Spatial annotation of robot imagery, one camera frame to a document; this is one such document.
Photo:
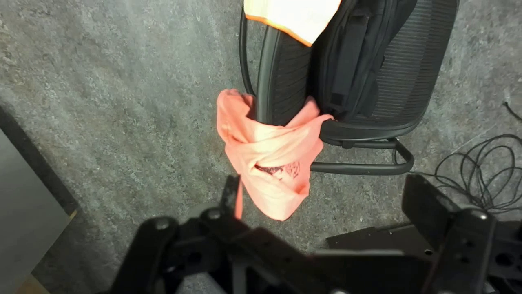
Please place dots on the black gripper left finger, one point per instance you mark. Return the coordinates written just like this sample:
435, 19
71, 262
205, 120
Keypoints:
173, 246

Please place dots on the black backpack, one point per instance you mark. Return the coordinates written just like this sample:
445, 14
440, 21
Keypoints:
347, 55

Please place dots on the peach towel with orange edge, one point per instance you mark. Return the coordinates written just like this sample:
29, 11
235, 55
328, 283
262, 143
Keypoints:
293, 17

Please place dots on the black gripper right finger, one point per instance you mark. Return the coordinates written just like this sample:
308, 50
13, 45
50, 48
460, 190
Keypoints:
461, 251

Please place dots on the stainless steel dishwasher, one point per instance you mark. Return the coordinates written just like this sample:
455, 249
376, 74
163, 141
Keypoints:
21, 218

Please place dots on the coral pink shirt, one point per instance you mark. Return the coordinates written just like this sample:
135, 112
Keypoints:
270, 164

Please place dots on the black mesh chair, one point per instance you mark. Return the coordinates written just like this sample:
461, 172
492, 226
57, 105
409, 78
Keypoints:
282, 83

